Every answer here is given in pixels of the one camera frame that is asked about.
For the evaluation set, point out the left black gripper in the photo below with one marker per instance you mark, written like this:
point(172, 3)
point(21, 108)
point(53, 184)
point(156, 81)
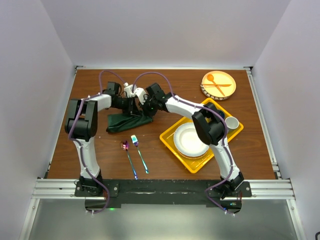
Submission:
point(132, 108)

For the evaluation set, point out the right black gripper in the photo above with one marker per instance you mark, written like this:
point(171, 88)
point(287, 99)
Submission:
point(151, 114)

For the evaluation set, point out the dark green cloth napkin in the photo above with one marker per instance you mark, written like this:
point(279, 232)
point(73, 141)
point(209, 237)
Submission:
point(122, 122)

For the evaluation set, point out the iridescent metal fork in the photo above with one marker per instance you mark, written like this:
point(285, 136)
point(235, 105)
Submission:
point(135, 142)

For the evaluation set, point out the iridescent metal spoon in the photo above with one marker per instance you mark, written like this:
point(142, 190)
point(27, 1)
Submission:
point(125, 147)

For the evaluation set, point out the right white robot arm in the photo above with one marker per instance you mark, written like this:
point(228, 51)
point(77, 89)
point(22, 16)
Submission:
point(210, 127)

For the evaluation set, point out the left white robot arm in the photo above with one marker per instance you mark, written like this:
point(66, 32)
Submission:
point(81, 125)

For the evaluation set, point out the white ceramic plate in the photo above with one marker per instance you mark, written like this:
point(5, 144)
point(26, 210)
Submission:
point(187, 142)

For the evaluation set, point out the wicker plate holder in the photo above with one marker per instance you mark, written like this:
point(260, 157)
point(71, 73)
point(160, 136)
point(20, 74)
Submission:
point(206, 93)

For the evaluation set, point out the orange plastic spoon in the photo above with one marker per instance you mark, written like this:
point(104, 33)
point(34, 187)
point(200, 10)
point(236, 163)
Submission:
point(210, 78)

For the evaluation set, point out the orange plastic knife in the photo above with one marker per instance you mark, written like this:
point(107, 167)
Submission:
point(220, 85)

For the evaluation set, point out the dark blue mug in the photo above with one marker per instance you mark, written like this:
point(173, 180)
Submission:
point(221, 113)

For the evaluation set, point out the orange round plate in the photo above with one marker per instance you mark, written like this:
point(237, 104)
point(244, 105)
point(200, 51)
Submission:
point(220, 77)

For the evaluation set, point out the grey ceramic mug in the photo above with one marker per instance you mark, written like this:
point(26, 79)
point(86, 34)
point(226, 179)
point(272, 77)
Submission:
point(232, 123)

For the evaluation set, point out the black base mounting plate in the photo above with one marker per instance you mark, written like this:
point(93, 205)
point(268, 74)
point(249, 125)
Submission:
point(164, 192)

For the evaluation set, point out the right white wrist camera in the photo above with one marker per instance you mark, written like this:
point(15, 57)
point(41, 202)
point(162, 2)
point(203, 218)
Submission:
point(141, 94)

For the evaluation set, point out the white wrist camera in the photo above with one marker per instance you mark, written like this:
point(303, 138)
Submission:
point(141, 94)
point(129, 90)

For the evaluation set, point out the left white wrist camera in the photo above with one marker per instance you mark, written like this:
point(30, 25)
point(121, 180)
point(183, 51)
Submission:
point(129, 90)

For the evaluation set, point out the aluminium right frame rail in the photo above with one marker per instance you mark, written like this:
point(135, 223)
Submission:
point(272, 156)

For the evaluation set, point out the aluminium frame rail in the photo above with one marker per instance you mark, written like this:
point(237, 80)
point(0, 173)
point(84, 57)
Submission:
point(272, 156)
point(278, 189)

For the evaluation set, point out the aluminium front frame rail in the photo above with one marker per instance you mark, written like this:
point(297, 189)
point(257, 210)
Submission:
point(278, 189)

